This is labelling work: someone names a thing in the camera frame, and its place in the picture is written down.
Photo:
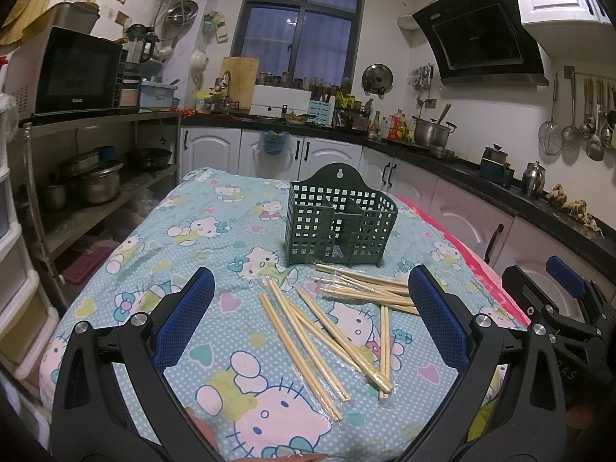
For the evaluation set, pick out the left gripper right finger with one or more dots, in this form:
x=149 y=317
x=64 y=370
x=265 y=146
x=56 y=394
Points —
x=528 y=422

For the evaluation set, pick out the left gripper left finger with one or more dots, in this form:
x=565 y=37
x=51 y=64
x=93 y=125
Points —
x=90 y=419

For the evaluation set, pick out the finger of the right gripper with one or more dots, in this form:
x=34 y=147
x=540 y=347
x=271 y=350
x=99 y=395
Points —
x=576 y=285

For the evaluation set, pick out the bamboo chopstick pair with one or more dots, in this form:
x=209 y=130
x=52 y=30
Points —
x=376 y=376
x=394 y=302
x=384 y=360
x=305 y=372
x=314 y=354
x=325 y=339
x=359 y=276

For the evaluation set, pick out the dark teal enamel pot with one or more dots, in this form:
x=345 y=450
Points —
x=495 y=167

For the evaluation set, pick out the hanging steel ladle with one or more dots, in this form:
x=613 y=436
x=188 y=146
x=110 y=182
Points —
x=570 y=132

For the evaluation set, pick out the Hello Kitty blue tablecloth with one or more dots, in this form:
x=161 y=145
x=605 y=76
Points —
x=235 y=373

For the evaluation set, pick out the steel pot on shelf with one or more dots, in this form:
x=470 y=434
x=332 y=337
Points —
x=102 y=184

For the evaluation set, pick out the metal shelf rack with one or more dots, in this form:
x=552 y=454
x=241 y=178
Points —
x=47 y=246

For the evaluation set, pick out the steel stock pot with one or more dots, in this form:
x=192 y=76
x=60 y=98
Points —
x=429 y=133

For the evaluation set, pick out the black wok on shelf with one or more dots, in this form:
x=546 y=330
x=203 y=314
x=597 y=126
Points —
x=149 y=159

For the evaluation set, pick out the red oil bottle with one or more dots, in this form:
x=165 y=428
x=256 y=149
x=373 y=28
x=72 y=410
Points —
x=398 y=127

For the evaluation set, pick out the green plastic utensil basket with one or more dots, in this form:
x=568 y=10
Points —
x=335 y=217

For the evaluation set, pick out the black range hood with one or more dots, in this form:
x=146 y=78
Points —
x=478 y=41

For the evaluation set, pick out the light blue plastic bin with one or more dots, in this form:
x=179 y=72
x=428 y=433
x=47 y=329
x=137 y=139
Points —
x=156 y=96

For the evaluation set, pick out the hanging pot lid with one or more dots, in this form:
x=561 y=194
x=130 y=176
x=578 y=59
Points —
x=377 y=79

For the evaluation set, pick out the black microwave oven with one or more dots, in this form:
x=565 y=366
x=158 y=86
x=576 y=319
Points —
x=62 y=71

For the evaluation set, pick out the blue knife block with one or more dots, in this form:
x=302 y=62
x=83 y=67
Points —
x=321 y=112

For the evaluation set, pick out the wooden cutting board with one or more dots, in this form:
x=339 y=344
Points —
x=243 y=72

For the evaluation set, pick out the black blender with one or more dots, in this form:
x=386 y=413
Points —
x=140 y=44

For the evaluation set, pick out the dark framed window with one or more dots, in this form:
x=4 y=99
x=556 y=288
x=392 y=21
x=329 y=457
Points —
x=306 y=38

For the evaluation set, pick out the hanging wire skimmer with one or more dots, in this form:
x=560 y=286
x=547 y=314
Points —
x=550 y=134

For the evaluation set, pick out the white wall cabinet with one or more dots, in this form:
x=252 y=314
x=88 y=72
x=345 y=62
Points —
x=570 y=29

